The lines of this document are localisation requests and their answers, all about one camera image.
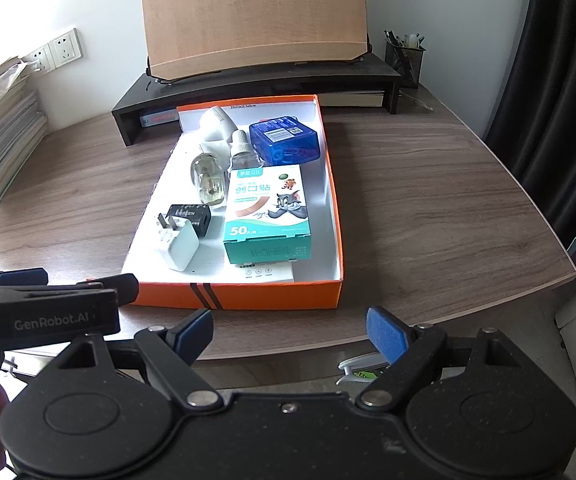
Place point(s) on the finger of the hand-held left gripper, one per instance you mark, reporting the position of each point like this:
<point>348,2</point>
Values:
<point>125,290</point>
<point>18,277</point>

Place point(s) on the brown cardboard sheet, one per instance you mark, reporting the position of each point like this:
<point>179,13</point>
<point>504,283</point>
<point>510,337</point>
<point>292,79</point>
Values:
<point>253,15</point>

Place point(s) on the blue plastic box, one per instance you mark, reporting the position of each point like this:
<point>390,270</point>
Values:
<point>288,140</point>

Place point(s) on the white plug-in heater with bottle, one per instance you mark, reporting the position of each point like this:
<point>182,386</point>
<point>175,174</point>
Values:
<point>207,175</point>

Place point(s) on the black desk riser shelf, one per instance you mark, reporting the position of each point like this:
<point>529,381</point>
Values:
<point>377,67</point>

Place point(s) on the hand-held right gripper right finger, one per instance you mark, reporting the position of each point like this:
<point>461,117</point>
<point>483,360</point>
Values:
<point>387,332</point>

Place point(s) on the clear refill bottle white cap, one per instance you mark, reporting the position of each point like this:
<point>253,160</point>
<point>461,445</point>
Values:
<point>243,155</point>

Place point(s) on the stack of books and papers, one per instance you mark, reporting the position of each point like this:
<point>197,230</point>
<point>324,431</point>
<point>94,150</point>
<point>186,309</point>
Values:
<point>3,135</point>

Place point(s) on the white wall socket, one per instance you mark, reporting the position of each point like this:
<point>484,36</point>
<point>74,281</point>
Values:
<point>39,59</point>
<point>66,47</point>

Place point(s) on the black curtain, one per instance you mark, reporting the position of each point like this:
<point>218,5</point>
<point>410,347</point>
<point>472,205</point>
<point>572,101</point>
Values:
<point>557,85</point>

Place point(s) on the red white book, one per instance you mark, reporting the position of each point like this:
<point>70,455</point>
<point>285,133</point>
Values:
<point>160,120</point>

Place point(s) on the white green clip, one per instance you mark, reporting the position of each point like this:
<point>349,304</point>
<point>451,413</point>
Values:
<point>362,367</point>

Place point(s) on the black charger plug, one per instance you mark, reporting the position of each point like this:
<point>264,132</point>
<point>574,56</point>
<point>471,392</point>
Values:
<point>188,217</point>

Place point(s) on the orange cardboard box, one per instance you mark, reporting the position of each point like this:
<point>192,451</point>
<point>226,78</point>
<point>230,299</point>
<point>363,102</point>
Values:
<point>288,296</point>

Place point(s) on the pale thick book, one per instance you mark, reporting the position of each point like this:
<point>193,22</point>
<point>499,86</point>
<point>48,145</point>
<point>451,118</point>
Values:
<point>355,99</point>

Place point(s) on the teal bandage box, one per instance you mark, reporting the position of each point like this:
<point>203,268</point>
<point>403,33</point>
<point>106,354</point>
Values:
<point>268,210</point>

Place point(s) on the white charger plug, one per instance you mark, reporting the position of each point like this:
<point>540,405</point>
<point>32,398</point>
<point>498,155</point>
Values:
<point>180,250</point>

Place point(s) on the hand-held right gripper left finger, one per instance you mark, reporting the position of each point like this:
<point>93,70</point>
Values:
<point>195,332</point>

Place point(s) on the black mesh pen holder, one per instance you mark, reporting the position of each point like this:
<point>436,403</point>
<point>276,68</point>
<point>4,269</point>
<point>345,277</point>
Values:
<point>405,62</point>

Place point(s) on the white charger box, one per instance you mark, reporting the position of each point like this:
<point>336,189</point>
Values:
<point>268,272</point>

